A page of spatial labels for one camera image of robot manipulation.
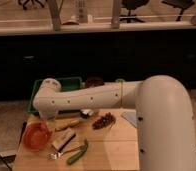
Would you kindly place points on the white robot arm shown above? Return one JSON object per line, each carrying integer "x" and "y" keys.
{"x": 165, "y": 126}

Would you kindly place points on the dark brown bowl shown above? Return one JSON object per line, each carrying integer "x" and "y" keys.
{"x": 94, "y": 82}

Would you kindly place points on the red bowl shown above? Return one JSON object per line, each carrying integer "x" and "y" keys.
{"x": 30, "y": 129}

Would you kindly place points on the green cup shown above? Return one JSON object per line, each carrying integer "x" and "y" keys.
{"x": 120, "y": 80}

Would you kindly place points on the green plastic tray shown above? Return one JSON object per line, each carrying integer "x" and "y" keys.
{"x": 67, "y": 83}

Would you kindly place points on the bunch of dark grapes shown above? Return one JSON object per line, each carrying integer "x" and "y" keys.
{"x": 104, "y": 121}

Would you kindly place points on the yellow banana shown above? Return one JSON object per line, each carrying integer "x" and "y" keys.
{"x": 68, "y": 124}

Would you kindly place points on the grey cloth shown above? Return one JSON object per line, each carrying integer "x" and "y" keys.
{"x": 130, "y": 117}

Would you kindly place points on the wooden block eraser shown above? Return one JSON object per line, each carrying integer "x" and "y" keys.
{"x": 61, "y": 141}

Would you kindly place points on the green pepper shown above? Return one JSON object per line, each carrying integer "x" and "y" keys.
{"x": 71, "y": 160}

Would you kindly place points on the black office chair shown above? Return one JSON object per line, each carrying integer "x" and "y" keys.
{"x": 25, "y": 4}
{"x": 181, "y": 4}
{"x": 131, "y": 5}

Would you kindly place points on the black office chair left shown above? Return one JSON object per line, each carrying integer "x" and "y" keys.
{"x": 25, "y": 4}

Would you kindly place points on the black office chair right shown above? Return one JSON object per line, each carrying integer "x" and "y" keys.
{"x": 181, "y": 4}

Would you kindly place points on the white handled dish brush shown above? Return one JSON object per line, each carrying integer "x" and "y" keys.
{"x": 86, "y": 113}

